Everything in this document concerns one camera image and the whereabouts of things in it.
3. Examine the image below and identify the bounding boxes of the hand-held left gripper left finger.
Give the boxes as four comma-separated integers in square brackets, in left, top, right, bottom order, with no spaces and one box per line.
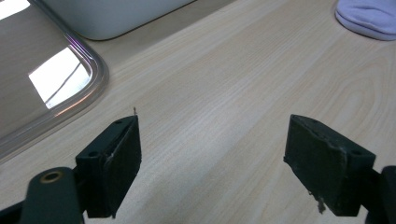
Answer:
[75,115,143,218]

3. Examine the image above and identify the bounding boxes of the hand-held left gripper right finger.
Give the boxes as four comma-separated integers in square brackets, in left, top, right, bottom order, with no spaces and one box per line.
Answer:
[283,114,377,217]

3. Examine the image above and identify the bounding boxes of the white divided storage box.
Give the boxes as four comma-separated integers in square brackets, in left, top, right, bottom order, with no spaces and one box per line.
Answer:
[41,0,196,42]

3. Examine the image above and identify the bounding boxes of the transparent brown plastic lid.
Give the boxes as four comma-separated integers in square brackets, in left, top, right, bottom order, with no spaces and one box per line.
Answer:
[0,0,110,161]

